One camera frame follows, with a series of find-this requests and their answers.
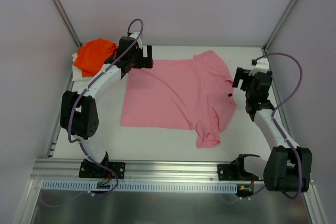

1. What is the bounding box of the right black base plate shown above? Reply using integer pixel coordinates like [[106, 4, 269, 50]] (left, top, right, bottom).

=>
[[217, 164, 262, 182]]

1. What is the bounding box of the pink t shirt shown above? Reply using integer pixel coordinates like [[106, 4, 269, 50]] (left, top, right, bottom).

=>
[[120, 50, 237, 148]]

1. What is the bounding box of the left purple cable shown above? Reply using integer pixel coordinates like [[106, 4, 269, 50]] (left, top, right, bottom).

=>
[[39, 18, 144, 207]]

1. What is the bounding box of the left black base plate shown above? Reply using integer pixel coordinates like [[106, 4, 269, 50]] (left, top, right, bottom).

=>
[[78, 159, 126, 179]]

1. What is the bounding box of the orange t shirt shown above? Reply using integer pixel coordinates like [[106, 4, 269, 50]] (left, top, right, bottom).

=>
[[73, 38, 118, 78]]

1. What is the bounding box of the right aluminium corner post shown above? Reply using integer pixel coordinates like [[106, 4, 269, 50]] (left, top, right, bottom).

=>
[[262, 0, 298, 51]]

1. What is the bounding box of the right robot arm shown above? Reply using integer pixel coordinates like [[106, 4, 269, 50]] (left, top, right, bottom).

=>
[[233, 67, 312, 196]]

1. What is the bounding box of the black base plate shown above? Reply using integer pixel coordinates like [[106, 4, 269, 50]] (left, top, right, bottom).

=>
[[78, 159, 126, 179], [217, 164, 262, 182]]

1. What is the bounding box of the aluminium corner post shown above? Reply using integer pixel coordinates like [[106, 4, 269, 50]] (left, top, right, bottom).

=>
[[262, 0, 298, 51], [51, 0, 82, 48]]

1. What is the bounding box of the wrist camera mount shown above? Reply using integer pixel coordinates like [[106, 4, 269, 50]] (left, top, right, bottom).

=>
[[249, 58, 269, 76], [129, 31, 143, 49]]

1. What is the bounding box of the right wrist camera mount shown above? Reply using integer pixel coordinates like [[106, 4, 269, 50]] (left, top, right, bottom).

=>
[[249, 58, 269, 76]]

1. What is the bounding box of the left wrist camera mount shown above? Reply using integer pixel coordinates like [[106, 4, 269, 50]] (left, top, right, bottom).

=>
[[129, 31, 143, 49]]

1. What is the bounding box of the aluminium front rail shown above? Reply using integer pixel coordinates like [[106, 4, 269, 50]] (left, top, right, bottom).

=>
[[30, 158, 260, 184]]

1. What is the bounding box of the white t shirt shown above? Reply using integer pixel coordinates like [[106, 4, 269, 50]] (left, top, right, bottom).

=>
[[72, 52, 103, 81]]

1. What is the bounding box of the left aluminium corner post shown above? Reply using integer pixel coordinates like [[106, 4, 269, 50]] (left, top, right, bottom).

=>
[[51, 0, 82, 48]]

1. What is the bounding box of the right aluminium side rail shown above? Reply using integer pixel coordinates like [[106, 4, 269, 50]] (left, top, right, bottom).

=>
[[269, 63, 290, 136]]

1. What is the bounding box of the white slotted cable duct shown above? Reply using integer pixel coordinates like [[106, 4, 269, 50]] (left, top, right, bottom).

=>
[[41, 180, 238, 194]]

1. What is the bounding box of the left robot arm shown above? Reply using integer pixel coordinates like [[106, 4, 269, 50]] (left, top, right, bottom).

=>
[[60, 32, 153, 178]]

